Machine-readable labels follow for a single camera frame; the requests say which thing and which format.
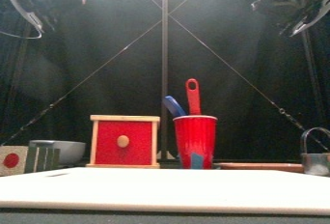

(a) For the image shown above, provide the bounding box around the metal padlock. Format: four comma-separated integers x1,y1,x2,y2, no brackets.
299,126,330,177

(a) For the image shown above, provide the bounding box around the grey bowl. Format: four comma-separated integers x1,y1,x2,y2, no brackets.
28,139,88,166

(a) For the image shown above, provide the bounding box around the green striped wooden block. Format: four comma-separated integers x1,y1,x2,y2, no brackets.
22,146,61,174

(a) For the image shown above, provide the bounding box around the wooden block with red dot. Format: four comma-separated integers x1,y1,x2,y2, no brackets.
0,145,29,178

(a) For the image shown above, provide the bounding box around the red wooden box with knob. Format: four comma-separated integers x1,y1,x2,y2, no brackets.
85,114,161,170

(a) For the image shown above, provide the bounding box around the red plastic cup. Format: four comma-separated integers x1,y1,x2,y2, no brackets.
171,115,219,170

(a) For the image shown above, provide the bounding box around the brown wooden board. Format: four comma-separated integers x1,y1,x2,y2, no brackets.
213,161,306,174

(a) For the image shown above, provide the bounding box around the white cutting board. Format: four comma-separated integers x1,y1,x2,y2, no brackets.
0,166,330,216

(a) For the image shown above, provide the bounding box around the thin grey cable loop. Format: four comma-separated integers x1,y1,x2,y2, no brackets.
0,28,45,41

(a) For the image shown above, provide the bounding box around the diagonal brace wire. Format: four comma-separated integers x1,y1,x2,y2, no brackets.
0,0,216,147
124,0,330,154

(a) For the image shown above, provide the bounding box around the vertical metal frame pole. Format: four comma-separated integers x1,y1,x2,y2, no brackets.
156,0,177,162

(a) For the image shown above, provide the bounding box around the red utensil handle with hole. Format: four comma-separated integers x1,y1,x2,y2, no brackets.
184,78,203,117

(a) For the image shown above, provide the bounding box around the blue utensil handle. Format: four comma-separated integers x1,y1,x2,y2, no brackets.
163,95,187,118

